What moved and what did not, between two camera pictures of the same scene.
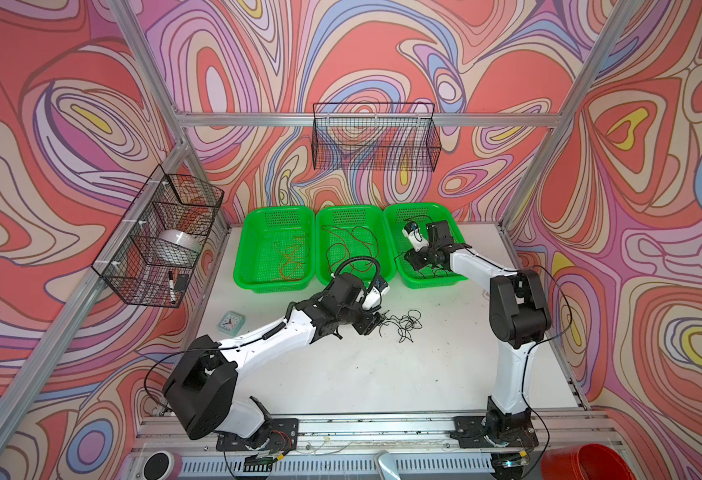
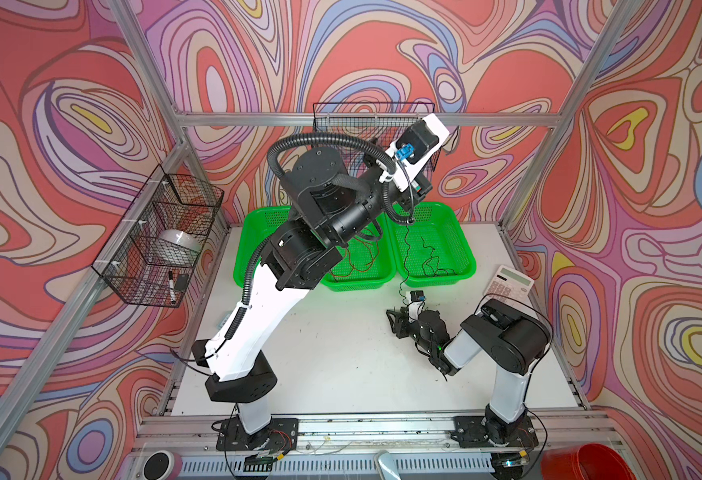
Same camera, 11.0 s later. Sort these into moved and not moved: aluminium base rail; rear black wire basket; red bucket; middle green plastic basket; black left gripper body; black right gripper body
Moved: black left gripper body; black right gripper body
Not moved: middle green plastic basket; red bucket; aluminium base rail; rear black wire basket
